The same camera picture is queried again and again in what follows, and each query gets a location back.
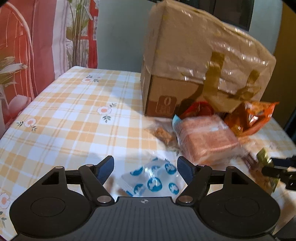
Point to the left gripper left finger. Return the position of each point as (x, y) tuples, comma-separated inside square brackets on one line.
[(93, 178)]

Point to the dark window frame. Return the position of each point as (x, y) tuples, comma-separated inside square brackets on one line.
[(236, 13)]

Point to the small clear brown snack packet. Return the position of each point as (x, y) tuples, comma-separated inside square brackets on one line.
[(168, 138)]

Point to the pink bread package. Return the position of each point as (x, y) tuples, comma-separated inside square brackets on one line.
[(204, 140)]

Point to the red printed curtain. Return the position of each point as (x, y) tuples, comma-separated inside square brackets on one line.
[(41, 40)]

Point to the yellow plaid tablecloth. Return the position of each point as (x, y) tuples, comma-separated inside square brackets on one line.
[(88, 114)]

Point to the white blue candy packet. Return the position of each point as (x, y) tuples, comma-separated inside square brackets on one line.
[(158, 178)]

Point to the red snack packet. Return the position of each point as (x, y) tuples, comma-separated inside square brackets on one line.
[(198, 108)]

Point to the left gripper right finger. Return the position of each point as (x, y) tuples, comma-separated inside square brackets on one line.
[(197, 180)]

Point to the orange chips bag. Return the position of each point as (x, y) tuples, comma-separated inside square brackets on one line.
[(249, 117)]

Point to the cardboard box with plastic bag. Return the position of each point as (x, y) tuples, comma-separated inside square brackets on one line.
[(190, 56)]

